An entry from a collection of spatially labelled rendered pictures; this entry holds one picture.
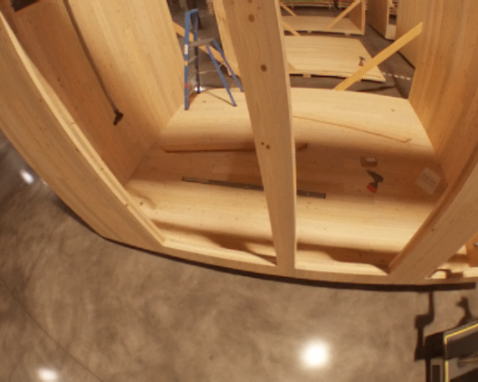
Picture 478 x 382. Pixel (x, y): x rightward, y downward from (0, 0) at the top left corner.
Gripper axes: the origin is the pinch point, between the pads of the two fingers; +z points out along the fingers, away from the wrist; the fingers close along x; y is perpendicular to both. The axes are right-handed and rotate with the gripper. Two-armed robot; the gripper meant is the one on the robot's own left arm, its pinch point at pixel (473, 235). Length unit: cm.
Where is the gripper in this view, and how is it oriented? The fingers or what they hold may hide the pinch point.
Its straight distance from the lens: 176.7
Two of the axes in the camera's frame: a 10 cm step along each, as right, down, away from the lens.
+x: -2.5, 7.8, -5.8
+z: -9.5, -0.7, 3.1
